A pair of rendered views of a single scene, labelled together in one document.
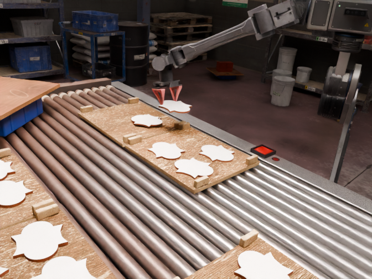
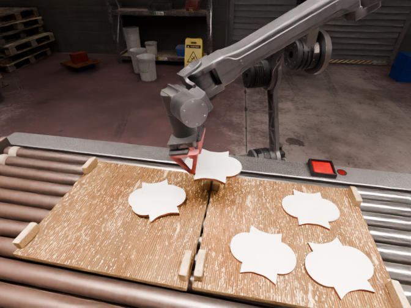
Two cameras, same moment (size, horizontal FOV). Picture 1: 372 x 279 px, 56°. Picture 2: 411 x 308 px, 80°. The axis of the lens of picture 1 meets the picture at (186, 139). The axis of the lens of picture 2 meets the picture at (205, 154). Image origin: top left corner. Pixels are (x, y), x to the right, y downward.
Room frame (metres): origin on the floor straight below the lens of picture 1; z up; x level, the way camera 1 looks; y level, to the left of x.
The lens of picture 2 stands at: (1.06, 0.36, 1.45)
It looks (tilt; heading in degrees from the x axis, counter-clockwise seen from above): 37 degrees down; 323
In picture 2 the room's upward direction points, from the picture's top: straight up
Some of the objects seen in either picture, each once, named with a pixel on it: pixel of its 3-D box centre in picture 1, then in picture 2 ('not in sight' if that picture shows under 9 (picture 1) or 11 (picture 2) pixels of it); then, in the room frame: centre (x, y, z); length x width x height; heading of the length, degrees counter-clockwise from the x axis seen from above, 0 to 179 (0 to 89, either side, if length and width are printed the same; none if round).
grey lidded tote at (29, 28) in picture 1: (32, 26); not in sight; (5.27, 2.35, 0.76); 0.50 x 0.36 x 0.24; 142
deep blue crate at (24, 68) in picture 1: (30, 56); not in sight; (5.25, 2.43, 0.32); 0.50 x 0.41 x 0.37; 132
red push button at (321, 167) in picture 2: (263, 151); (322, 168); (1.32, -0.33, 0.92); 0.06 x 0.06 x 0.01; 43
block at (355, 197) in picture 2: (252, 159); (354, 195); (1.19, -0.26, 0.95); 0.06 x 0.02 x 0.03; 133
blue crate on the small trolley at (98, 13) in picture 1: (95, 21); not in sight; (4.77, 1.29, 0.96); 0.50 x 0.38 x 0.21; 61
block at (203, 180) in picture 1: (201, 181); (398, 296); (1.00, -0.06, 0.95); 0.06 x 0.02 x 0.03; 133
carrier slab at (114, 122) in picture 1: (132, 120); (129, 209); (1.54, 0.26, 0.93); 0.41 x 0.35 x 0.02; 42
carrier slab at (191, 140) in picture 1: (191, 154); (285, 231); (1.24, -0.02, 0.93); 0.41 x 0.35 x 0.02; 43
